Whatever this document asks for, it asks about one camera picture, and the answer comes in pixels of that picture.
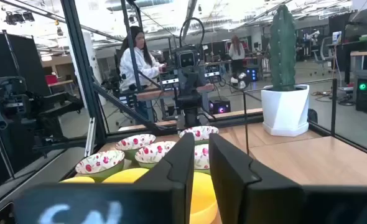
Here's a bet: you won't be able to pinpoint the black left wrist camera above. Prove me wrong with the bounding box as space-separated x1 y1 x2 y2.
176 49 200 68

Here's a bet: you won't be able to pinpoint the black computer tower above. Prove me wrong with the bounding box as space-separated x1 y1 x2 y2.
208 96 231 115

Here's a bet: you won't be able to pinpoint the black partition panel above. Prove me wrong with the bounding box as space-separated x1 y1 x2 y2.
0 30 51 194

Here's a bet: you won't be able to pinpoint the black monitor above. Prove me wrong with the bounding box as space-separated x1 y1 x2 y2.
344 5 367 41

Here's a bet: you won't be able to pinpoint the small table-level camera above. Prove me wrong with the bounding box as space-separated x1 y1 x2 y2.
0 202 16 224

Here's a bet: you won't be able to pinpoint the black computer blue lights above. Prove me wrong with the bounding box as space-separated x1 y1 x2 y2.
245 67 259 82

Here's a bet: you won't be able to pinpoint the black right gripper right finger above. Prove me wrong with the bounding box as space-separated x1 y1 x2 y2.
208 133 305 224

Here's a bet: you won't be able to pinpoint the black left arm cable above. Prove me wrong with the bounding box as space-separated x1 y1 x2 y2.
179 17 206 50

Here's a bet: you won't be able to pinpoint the wooden desk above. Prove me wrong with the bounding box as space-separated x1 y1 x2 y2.
136 83 215 102

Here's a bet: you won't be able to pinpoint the yellow plastic mini bowl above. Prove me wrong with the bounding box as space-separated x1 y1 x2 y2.
101 167 150 184
58 175 96 184
189 172 218 224

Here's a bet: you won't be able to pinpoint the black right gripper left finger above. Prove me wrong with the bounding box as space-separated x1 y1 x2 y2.
135 133 196 224

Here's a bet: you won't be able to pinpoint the white angular plant pot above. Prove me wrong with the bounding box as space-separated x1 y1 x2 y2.
260 83 310 138

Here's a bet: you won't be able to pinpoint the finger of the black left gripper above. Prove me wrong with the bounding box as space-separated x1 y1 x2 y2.
179 67 192 96
190 67 203 96

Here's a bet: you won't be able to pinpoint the white floor fan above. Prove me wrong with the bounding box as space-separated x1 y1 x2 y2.
230 72 248 90

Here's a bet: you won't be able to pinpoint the silver metal bracket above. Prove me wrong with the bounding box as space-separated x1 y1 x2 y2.
84 117 96 158

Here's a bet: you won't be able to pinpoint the grey office chair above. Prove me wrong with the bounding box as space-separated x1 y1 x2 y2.
310 35 336 77

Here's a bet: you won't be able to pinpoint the person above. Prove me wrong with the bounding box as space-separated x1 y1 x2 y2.
118 26 167 94
228 34 247 78

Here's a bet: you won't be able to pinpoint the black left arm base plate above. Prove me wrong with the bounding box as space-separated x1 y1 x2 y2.
174 111 218 131

